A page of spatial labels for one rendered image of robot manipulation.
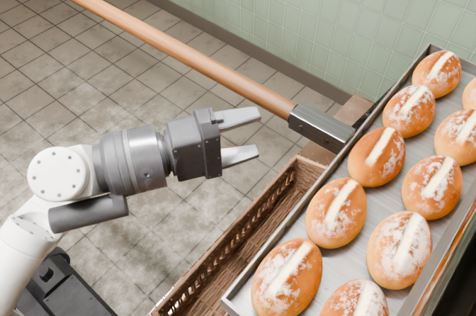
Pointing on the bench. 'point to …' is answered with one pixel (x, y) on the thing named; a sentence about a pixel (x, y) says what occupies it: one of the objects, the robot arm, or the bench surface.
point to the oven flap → (439, 255)
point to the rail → (454, 275)
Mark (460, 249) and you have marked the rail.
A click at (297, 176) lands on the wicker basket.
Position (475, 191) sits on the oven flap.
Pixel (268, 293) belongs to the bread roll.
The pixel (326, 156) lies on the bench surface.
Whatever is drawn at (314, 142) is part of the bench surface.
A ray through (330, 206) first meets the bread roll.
